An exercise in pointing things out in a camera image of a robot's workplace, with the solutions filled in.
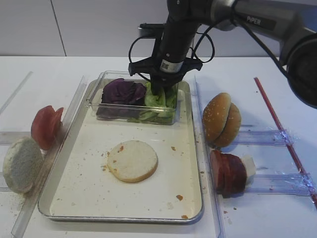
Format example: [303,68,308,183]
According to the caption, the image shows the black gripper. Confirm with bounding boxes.
[128,17,203,95]

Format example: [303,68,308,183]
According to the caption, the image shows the green lettuce leaf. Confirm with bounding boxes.
[144,82,166,108]

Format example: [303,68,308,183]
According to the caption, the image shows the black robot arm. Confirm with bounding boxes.
[128,0,317,108]

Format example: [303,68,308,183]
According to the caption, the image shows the green lettuce in container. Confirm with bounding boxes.
[164,84,178,109]

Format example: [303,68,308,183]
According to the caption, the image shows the red sliced meat patties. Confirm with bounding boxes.
[210,150,247,198]

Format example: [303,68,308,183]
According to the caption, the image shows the rear tomato slice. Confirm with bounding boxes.
[52,107,64,135]

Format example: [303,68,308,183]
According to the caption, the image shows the tomato slice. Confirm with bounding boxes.
[31,105,55,150]
[52,107,64,135]

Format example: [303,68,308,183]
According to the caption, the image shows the white cheese slice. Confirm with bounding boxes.
[241,155,256,184]

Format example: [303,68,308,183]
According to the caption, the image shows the front tomato slice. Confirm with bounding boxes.
[31,105,55,150]

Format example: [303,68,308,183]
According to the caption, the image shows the purple cabbage leaves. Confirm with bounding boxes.
[102,78,147,106]

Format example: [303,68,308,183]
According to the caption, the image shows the clear plastic container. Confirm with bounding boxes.
[87,71,177,125]

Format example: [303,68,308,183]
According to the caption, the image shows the sesame bun top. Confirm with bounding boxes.
[202,93,231,143]

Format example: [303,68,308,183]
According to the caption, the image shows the silver metal tray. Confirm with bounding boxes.
[38,82,203,224]

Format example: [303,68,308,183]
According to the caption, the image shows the bun base on tray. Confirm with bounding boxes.
[107,140,159,183]

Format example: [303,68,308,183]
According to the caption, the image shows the plain bun top behind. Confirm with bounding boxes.
[214,103,242,148]

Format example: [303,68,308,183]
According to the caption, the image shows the clear holder upper right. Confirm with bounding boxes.
[232,130,293,146]

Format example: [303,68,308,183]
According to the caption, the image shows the clear holder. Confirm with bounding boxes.
[0,131,31,145]
[0,186,11,192]
[232,130,293,146]
[245,174,317,196]

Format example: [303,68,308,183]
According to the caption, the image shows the white bun half left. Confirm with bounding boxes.
[2,137,44,193]

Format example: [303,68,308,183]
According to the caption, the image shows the clear holder upper left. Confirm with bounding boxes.
[0,131,31,145]

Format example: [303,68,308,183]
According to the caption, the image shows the clear holder lower right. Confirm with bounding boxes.
[245,174,317,196]

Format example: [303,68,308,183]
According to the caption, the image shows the clear holder lower left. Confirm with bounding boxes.
[0,186,11,192]

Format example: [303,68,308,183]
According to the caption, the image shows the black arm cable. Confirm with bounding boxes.
[128,7,289,76]

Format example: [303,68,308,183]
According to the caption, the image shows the red plastic rail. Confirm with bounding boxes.
[254,77,317,207]

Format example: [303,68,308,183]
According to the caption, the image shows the clear rail far left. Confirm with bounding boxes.
[0,71,34,114]

